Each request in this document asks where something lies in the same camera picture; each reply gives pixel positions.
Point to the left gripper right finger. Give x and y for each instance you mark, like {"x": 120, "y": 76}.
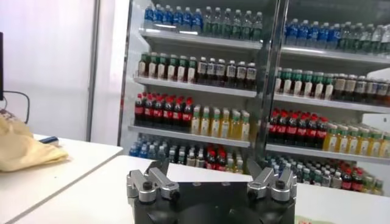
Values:
{"x": 274, "y": 184}

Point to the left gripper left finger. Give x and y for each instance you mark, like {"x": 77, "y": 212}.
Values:
{"x": 152, "y": 187}

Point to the light green t-shirt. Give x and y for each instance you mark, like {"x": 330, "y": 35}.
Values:
{"x": 302, "y": 220}

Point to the blue water bottle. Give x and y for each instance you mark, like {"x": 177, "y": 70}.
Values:
{"x": 178, "y": 19}
{"x": 133, "y": 151}
{"x": 303, "y": 34}
{"x": 148, "y": 16}
{"x": 313, "y": 36}
{"x": 323, "y": 37}
{"x": 168, "y": 18}
{"x": 333, "y": 38}
{"x": 187, "y": 20}
{"x": 158, "y": 17}
{"x": 292, "y": 33}
{"x": 143, "y": 151}
{"x": 197, "y": 22}

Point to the small yellow drink bottle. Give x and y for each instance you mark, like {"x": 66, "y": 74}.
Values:
{"x": 378, "y": 187}
{"x": 368, "y": 185}
{"x": 239, "y": 166}
{"x": 230, "y": 165}

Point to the small red-capped cola bottle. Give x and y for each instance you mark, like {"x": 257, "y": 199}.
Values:
{"x": 221, "y": 161}
{"x": 211, "y": 159}
{"x": 357, "y": 182}
{"x": 347, "y": 180}

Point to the beverage display shelf cabinet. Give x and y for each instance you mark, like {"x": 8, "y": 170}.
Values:
{"x": 329, "y": 105}
{"x": 189, "y": 88}

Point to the green-capped dark bottle white label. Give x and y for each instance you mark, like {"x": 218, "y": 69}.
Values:
{"x": 317, "y": 89}
{"x": 287, "y": 85}
{"x": 162, "y": 70}
{"x": 279, "y": 83}
{"x": 328, "y": 90}
{"x": 192, "y": 74}
{"x": 182, "y": 73}
{"x": 307, "y": 87}
{"x": 172, "y": 72}
{"x": 297, "y": 86}
{"x": 152, "y": 69}
{"x": 142, "y": 68}

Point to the white-capped bottle dark label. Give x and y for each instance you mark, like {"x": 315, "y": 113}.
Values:
{"x": 202, "y": 69}
{"x": 231, "y": 72}
{"x": 211, "y": 70}
{"x": 251, "y": 75}
{"x": 220, "y": 71}
{"x": 241, "y": 73}

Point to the blue striped white object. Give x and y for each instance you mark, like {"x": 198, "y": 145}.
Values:
{"x": 49, "y": 141}

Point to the white-capped bottle beige label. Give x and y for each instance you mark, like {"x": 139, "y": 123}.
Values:
{"x": 350, "y": 87}
{"x": 360, "y": 88}
{"x": 382, "y": 91}
{"x": 371, "y": 89}
{"x": 339, "y": 86}

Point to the pale yellow shirt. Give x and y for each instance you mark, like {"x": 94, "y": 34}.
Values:
{"x": 27, "y": 152}

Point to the green-tinted water bottle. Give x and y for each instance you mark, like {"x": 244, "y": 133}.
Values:
{"x": 257, "y": 29}
{"x": 217, "y": 24}
{"x": 376, "y": 42}
{"x": 237, "y": 26}
{"x": 344, "y": 38}
{"x": 207, "y": 22}
{"x": 227, "y": 25}
{"x": 386, "y": 42}
{"x": 355, "y": 39}
{"x": 365, "y": 40}

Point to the black monitor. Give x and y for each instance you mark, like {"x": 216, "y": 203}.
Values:
{"x": 1, "y": 67}

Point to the grey slanted wall post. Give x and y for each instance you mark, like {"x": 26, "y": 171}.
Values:
{"x": 93, "y": 70}

